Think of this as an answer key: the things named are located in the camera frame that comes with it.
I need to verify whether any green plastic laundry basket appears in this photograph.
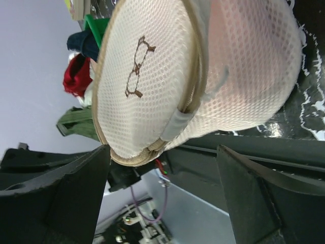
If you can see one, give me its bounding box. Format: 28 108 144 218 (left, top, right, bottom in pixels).
84 14 110 49

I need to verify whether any olive green garment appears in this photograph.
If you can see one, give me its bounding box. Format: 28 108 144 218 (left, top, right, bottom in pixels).
56 106 100 142

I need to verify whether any dark blue garment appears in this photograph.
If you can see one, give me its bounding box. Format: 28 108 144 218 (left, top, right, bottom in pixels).
67 29 100 62

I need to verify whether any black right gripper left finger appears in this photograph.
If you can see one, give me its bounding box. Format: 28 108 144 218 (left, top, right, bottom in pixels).
1 146 110 243

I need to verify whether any red garment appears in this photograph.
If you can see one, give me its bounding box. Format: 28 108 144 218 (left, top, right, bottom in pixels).
63 54 92 97

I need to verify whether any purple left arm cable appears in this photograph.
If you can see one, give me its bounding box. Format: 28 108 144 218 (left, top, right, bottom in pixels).
129 182 170 224

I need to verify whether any pink bra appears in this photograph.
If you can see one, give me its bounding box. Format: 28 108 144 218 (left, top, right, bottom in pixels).
207 1 290 121

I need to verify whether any white mesh laundry bag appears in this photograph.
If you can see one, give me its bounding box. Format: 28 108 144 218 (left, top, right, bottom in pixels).
92 1 302 167

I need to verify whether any yellow-green book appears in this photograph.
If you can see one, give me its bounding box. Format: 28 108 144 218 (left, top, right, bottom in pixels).
64 0 91 21

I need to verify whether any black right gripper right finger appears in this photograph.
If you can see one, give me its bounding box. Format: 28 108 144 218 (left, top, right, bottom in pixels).
218 157 324 243

